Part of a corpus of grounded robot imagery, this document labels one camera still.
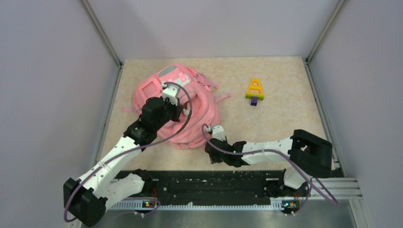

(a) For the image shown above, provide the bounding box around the pink student backpack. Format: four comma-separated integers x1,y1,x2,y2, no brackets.
122,64,232,149

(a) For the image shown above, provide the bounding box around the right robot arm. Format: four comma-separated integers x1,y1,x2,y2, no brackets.
202,125,333,196

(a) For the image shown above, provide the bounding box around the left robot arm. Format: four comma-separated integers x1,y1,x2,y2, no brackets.
63,95,183,227

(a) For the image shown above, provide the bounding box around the purple toy cube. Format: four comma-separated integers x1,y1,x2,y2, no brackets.
250,97,259,106

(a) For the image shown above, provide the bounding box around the yellow toy triangle block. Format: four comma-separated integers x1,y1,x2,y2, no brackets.
245,79,264,101

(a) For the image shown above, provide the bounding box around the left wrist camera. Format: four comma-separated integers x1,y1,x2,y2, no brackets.
162,82,180,105

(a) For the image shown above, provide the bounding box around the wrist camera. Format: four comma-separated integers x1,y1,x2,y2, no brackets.
210,125,227,142
162,82,180,105

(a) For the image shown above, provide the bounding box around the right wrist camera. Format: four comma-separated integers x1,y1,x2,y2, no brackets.
210,125,227,142

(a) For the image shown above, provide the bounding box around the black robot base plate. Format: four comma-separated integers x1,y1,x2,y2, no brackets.
133,171,308,201

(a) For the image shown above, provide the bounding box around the aluminium frame rail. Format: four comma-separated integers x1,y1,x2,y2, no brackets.
78,0,123,68

